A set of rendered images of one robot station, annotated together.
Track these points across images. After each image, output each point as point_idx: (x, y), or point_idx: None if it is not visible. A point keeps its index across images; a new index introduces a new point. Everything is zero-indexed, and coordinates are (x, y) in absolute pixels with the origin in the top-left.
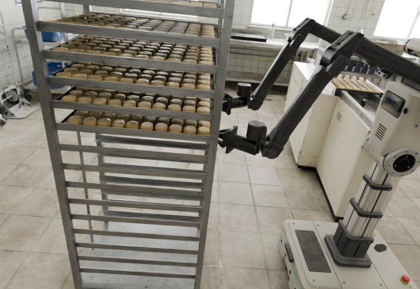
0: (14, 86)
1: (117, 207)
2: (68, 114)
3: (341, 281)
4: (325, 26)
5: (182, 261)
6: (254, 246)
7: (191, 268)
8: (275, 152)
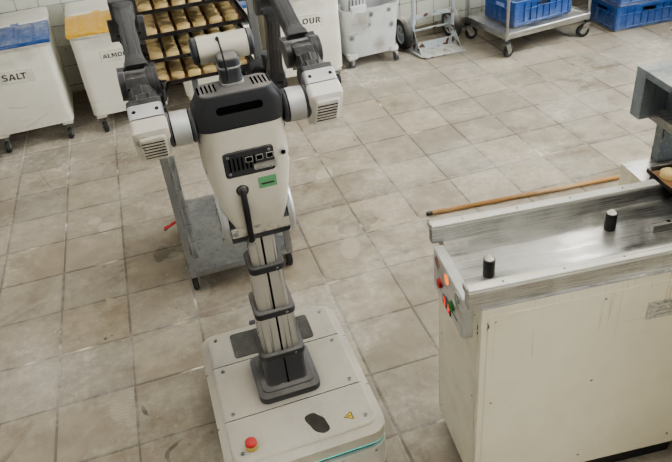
0: (447, 9)
1: (311, 193)
2: (476, 72)
3: (224, 369)
4: None
5: (191, 228)
6: None
7: (220, 259)
8: None
